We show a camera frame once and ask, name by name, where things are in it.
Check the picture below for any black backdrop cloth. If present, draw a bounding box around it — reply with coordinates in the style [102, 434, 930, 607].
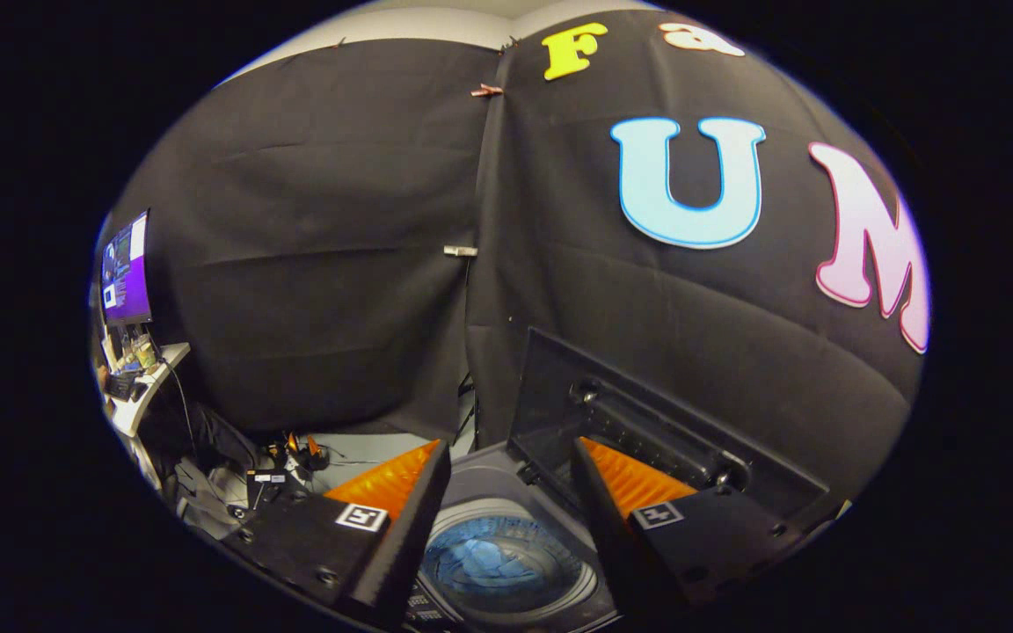
[106, 9, 929, 502]

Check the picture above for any white desk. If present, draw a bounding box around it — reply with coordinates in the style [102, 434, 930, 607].
[109, 341, 193, 439]

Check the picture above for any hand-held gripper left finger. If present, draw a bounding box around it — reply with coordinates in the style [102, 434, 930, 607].
[221, 440, 452, 629]

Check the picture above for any orange and black tool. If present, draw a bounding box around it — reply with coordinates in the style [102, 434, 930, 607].
[282, 431, 330, 472]

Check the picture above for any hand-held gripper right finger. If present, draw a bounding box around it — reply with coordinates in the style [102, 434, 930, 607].
[570, 437, 833, 616]

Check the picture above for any black cable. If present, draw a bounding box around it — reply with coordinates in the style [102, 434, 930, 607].
[165, 359, 201, 460]

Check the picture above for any computer monitor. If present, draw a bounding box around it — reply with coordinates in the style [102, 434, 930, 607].
[100, 209, 154, 328]

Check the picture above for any black box white label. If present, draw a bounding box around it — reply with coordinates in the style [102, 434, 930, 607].
[245, 469, 289, 509]

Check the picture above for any light blue shirt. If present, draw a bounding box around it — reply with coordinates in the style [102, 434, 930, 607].
[443, 538, 553, 593]

